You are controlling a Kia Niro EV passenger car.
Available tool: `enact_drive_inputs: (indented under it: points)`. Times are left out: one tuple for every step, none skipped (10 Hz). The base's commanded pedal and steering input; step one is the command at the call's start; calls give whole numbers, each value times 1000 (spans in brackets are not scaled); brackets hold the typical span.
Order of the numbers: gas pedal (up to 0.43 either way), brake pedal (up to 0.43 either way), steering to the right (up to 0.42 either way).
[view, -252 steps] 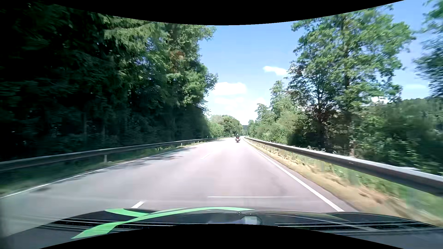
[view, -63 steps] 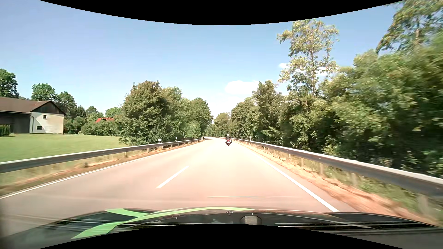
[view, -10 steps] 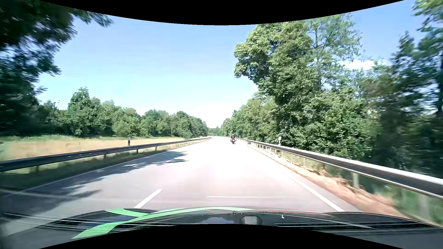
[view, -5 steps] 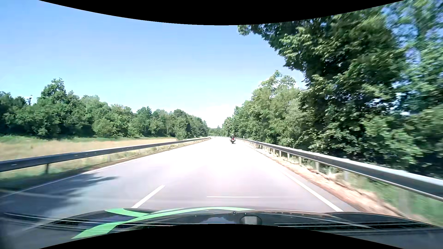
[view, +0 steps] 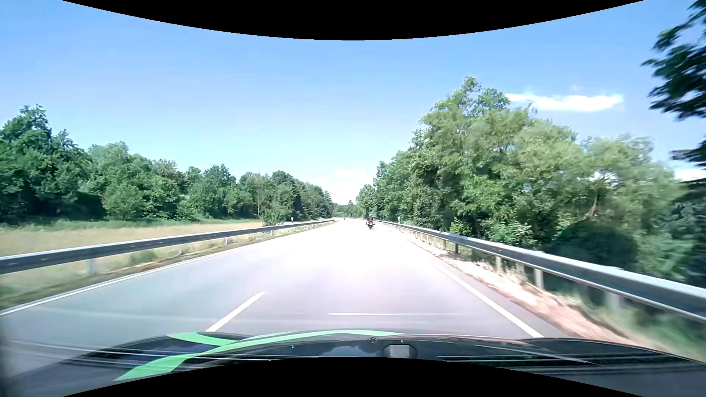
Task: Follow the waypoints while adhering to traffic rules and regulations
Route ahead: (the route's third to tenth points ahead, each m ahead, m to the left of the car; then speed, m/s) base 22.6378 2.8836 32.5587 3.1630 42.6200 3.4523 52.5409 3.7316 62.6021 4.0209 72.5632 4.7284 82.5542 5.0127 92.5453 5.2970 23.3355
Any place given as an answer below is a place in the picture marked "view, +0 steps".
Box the grey asphalt road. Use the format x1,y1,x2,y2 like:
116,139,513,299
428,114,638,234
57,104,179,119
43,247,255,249
0,218,569,381

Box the wood of green trees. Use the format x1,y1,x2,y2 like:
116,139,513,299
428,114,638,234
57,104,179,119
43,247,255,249
334,0,706,287
0,105,335,226

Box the car's own bonnet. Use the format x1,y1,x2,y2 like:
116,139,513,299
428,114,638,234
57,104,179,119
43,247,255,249
0,329,706,397

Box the road markings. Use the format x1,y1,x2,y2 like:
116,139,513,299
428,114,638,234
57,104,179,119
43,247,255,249
0,219,545,339

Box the sandy gravel verge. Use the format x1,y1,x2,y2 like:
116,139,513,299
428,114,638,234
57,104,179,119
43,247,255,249
381,222,706,362

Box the dry grass field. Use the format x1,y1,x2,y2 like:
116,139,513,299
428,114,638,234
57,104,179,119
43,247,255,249
0,219,265,257

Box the grass verge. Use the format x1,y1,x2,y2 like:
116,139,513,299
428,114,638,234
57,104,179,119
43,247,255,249
0,222,332,310

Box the grey metal guard rail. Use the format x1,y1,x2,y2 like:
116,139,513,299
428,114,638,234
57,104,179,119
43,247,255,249
377,219,706,324
0,219,336,276

